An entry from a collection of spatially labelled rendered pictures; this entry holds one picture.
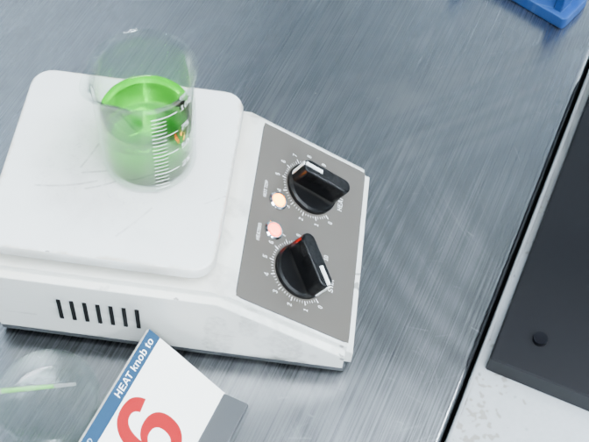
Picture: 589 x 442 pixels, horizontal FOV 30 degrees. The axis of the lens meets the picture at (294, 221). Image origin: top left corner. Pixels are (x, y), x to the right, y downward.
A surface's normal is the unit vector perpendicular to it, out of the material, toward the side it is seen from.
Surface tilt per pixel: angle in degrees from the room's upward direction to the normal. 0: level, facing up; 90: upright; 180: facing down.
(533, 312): 2
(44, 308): 90
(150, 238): 0
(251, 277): 30
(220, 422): 0
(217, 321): 90
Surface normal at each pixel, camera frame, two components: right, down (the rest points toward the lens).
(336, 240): 0.55, -0.42
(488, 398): 0.06, -0.56
